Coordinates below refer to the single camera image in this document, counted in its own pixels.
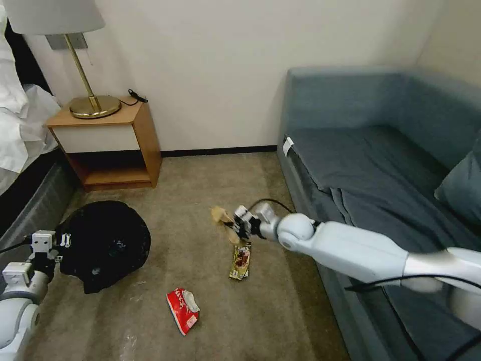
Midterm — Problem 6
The blue grey cushion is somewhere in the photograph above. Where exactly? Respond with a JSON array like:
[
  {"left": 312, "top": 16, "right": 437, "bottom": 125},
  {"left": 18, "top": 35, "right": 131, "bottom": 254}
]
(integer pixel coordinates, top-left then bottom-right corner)
[{"left": 434, "top": 149, "right": 481, "bottom": 237}]

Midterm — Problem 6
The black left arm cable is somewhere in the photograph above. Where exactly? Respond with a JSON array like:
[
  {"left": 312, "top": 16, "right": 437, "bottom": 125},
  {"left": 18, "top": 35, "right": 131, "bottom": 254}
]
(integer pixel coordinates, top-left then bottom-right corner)
[{"left": 0, "top": 234, "right": 35, "bottom": 254}]

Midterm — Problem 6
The white bedding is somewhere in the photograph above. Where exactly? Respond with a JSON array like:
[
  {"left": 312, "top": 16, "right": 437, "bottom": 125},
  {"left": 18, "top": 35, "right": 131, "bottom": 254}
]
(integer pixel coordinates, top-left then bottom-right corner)
[{"left": 0, "top": 6, "right": 63, "bottom": 196}]

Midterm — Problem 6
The grey wall plate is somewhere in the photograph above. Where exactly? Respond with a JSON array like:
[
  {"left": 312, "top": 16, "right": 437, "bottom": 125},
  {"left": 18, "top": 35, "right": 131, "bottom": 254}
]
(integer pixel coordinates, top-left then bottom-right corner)
[{"left": 48, "top": 33, "right": 89, "bottom": 51}]

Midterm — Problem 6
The blue grey sofa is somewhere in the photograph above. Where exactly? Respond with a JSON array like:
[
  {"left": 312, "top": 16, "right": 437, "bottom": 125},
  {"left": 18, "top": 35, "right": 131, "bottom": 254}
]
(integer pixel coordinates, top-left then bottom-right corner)
[{"left": 276, "top": 67, "right": 481, "bottom": 361}]

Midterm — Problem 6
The green brown snack packet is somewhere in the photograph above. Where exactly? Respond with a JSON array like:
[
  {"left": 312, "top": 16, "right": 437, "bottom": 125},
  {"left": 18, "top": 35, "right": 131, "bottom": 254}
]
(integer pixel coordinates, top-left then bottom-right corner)
[{"left": 228, "top": 242, "right": 254, "bottom": 281}]

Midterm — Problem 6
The black baseboard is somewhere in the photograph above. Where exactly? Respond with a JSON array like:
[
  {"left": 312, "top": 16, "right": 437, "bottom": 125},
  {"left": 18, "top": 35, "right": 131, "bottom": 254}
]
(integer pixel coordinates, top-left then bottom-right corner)
[{"left": 160, "top": 145, "right": 281, "bottom": 158}]

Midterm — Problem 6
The black cable on nightstand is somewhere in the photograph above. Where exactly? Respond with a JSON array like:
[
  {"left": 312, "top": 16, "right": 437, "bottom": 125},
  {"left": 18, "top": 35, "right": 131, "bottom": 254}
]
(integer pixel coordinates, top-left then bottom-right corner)
[{"left": 118, "top": 88, "right": 148, "bottom": 106}]

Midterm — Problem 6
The black headboard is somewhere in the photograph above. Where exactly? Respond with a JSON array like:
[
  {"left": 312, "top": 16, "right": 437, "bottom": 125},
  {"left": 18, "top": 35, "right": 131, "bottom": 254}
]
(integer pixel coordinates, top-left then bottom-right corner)
[{"left": 4, "top": 18, "right": 54, "bottom": 95}]

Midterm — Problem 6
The red torn snack packet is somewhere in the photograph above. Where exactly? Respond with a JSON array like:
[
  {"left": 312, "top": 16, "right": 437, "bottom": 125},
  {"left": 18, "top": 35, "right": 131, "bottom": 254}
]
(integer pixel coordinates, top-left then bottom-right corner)
[{"left": 166, "top": 287, "right": 202, "bottom": 337}]

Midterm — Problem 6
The brass lamp with white shade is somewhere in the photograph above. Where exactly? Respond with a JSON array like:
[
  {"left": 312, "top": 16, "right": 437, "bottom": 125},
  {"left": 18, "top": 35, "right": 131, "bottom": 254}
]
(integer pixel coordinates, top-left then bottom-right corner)
[{"left": 2, "top": 0, "right": 122, "bottom": 120}]

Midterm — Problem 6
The wooden nightstand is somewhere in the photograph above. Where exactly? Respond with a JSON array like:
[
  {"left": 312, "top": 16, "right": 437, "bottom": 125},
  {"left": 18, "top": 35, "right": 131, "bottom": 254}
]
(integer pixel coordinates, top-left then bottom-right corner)
[{"left": 45, "top": 97, "right": 163, "bottom": 193}]

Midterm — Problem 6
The grey bed base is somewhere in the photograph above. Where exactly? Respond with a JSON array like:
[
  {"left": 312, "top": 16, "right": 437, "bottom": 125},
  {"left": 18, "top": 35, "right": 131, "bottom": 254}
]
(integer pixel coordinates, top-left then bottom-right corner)
[{"left": 0, "top": 160, "right": 83, "bottom": 250}]

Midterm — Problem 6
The beige wrapper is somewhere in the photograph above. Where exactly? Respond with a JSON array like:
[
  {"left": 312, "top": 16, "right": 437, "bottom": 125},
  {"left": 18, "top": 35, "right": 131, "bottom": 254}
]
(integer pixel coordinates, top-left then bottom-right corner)
[{"left": 210, "top": 205, "right": 242, "bottom": 246}]

